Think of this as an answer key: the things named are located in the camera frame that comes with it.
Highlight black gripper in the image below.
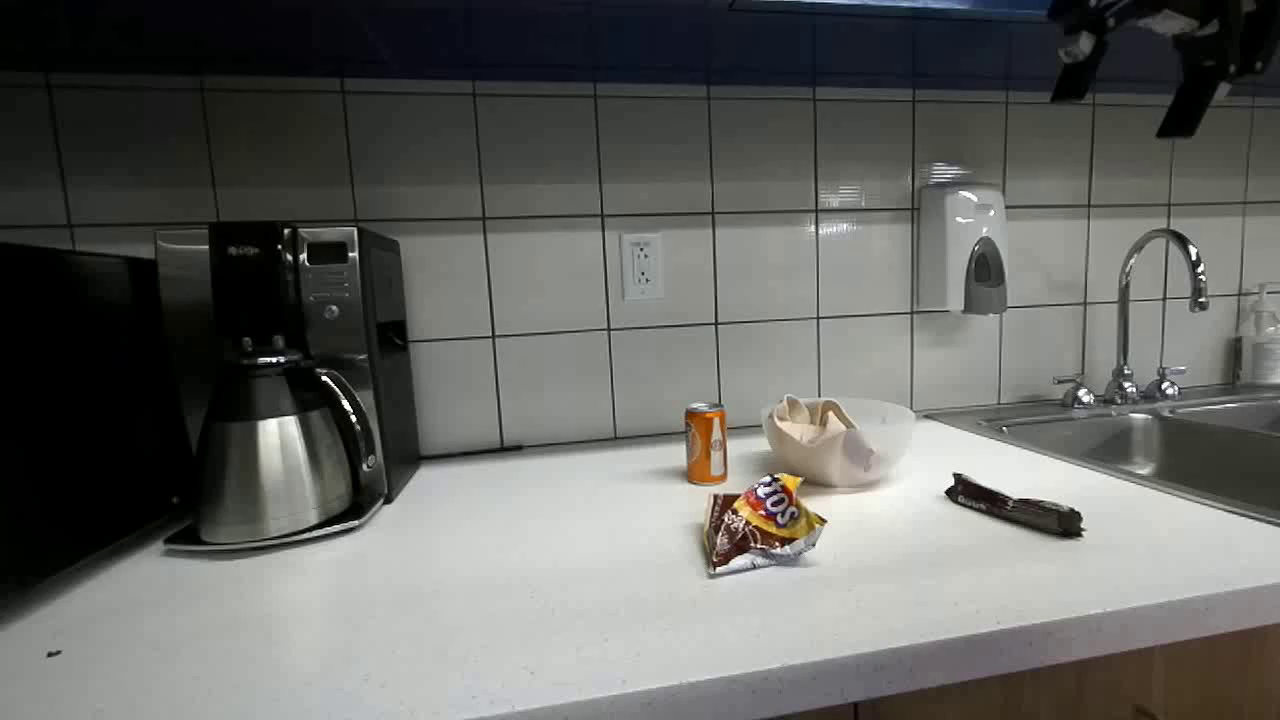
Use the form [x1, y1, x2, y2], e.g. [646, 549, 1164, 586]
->
[1044, 0, 1280, 145]

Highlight translucent white plastic bowl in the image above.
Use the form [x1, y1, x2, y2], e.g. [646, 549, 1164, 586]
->
[759, 392, 922, 493]

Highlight chrome gooseneck faucet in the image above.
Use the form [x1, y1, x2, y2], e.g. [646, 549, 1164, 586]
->
[1101, 226, 1216, 410]

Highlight clear hand soap bottle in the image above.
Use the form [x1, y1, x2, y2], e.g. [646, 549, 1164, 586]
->
[1233, 279, 1280, 392]

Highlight stainless steel double sink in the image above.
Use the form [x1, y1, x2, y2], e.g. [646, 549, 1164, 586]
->
[938, 384, 1280, 523]

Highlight orange soda can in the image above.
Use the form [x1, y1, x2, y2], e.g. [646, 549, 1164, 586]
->
[680, 401, 734, 489]

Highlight red yellow chips bag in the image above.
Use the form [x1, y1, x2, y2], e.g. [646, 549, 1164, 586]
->
[699, 468, 831, 581]

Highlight black steel coffee maker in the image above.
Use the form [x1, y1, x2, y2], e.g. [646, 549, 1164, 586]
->
[151, 222, 426, 557]

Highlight stainless steel coffee carafe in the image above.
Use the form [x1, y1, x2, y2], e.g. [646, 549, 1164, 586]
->
[193, 349, 394, 549]

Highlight black microwave oven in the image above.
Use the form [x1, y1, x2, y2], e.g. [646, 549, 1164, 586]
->
[0, 238, 201, 594]

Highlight white wall soap dispenser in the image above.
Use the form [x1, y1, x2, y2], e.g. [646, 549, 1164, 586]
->
[912, 162, 1011, 320]

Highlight white wall power outlet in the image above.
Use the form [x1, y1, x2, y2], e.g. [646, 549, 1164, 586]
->
[620, 234, 669, 305]

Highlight blue wall cabinets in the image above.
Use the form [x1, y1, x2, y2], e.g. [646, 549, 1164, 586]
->
[0, 0, 1280, 99]

